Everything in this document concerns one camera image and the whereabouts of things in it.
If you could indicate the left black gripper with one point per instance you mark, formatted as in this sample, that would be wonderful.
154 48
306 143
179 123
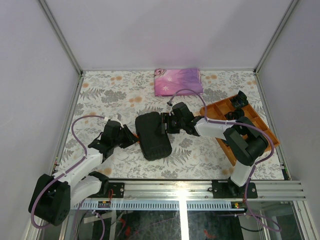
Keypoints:
132 139

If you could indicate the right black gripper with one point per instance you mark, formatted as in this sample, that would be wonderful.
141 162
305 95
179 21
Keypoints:
166 119

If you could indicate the black plastic tool case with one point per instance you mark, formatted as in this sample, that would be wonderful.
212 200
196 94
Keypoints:
154 145

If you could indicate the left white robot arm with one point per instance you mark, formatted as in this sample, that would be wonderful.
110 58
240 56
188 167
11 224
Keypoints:
54 195

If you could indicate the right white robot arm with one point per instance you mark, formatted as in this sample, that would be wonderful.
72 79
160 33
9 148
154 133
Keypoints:
247 142

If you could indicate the folded purple cloth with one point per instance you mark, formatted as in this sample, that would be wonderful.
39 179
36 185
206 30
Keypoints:
168 81

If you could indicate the black tape roll middle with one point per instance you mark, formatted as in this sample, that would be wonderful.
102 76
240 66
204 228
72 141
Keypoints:
234 115

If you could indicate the black tape roll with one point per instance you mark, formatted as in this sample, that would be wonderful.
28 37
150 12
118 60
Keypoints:
240 100
234 115

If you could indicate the black tape roll far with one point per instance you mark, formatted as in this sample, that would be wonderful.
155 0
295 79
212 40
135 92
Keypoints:
240 100

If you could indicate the aluminium front rail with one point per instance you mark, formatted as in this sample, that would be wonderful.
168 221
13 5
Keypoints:
196 195

